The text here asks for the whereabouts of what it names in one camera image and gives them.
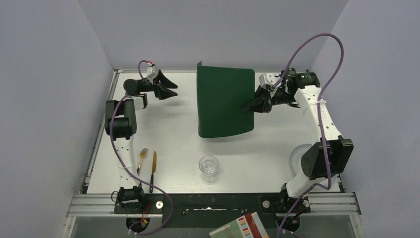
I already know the green placemat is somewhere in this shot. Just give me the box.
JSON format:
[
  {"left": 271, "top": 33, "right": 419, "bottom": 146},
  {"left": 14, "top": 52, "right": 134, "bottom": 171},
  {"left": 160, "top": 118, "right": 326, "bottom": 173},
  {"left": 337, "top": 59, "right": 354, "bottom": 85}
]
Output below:
[{"left": 196, "top": 62, "right": 256, "bottom": 139}]

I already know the white plate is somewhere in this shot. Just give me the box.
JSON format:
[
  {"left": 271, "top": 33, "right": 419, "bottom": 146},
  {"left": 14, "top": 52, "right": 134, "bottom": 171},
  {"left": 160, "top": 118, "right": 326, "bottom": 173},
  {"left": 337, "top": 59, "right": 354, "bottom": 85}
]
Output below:
[{"left": 289, "top": 144, "right": 339, "bottom": 192}]

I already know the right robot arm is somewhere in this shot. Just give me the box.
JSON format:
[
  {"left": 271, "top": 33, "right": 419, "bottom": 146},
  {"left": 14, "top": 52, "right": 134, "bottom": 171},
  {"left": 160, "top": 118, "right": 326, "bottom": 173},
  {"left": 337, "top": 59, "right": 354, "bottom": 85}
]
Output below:
[{"left": 242, "top": 68, "right": 354, "bottom": 199}]

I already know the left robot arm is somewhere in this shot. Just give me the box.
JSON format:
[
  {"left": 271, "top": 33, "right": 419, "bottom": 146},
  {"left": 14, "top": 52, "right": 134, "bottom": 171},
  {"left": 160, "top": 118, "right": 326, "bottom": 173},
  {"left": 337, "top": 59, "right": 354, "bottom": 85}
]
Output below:
[{"left": 105, "top": 64, "right": 178, "bottom": 206}]

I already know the clear plastic cup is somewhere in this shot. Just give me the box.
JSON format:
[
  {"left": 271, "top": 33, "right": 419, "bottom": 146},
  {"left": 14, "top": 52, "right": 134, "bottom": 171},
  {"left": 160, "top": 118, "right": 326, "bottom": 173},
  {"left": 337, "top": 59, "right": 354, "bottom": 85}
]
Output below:
[{"left": 198, "top": 155, "right": 219, "bottom": 183}]

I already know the colourful booklet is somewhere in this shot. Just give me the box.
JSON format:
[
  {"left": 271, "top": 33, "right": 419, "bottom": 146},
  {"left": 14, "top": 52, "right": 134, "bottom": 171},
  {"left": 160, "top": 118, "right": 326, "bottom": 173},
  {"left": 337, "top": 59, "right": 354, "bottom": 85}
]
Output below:
[{"left": 209, "top": 212, "right": 269, "bottom": 238}]

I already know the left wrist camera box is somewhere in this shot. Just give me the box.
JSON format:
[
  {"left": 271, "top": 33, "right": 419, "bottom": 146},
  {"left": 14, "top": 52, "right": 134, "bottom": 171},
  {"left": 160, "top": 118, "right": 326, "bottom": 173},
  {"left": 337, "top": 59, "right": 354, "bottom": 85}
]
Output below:
[{"left": 147, "top": 64, "right": 159, "bottom": 85}]

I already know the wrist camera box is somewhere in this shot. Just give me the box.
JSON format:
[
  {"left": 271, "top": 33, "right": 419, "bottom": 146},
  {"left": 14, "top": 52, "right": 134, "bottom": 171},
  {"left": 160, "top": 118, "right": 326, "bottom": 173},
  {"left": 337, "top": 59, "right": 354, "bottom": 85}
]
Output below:
[
  {"left": 259, "top": 73, "right": 277, "bottom": 90},
  {"left": 147, "top": 64, "right": 159, "bottom": 85}
]

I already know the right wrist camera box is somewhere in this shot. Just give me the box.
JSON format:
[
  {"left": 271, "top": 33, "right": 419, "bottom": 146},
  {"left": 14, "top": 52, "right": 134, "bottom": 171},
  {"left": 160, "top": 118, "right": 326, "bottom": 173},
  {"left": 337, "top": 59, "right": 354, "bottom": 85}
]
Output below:
[{"left": 259, "top": 73, "right": 277, "bottom": 90}]

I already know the gold knife black handle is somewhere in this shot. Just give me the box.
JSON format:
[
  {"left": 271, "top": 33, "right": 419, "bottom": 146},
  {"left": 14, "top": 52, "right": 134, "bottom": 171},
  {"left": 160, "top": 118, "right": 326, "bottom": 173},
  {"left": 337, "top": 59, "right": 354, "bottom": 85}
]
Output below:
[{"left": 149, "top": 151, "right": 157, "bottom": 193}]

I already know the gold fork black handle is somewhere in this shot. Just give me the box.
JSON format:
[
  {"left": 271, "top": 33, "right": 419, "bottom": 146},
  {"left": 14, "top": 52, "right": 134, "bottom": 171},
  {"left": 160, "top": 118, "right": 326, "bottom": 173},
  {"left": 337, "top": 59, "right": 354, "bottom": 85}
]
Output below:
[{"left": 136, "top": 148, "right": 149, "bottom": 175}]

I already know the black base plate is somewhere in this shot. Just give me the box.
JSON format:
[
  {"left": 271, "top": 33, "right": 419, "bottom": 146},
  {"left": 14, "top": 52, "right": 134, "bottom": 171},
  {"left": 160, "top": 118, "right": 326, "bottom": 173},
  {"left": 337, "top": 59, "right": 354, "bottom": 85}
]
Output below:
[{"left": 113, "top": 193, "right": 311, "bottom": 229}]

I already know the aluminium frame rail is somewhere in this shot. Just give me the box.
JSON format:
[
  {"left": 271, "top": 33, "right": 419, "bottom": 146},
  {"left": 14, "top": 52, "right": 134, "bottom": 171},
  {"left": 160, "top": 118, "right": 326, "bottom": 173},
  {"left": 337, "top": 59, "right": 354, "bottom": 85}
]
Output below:
[{"left": 67, "top": 192, "right": 361, "bottom": 217}]

